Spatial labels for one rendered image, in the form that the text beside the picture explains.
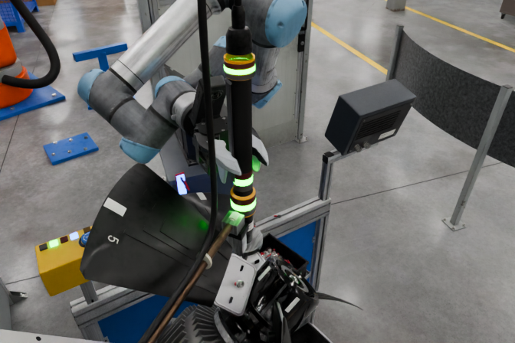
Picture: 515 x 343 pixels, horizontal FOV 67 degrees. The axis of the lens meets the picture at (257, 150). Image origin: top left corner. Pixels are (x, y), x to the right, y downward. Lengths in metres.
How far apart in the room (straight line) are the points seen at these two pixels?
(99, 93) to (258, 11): 0.38
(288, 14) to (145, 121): 0.37
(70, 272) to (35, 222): 1.88
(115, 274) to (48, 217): 2.38
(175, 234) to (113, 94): 0.35
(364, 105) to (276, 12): 0.53
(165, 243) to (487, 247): 2.37
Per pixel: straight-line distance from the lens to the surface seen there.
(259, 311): 0.72
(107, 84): 0.88
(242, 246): 0.71
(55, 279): 1.10
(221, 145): 0.63
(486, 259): 2.73
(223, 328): 0.74
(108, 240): 0.60
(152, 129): 0.82
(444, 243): 2.72
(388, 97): 1.37
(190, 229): 0.67
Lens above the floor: 1.82
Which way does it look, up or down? 34 degrees down
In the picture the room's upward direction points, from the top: straight up
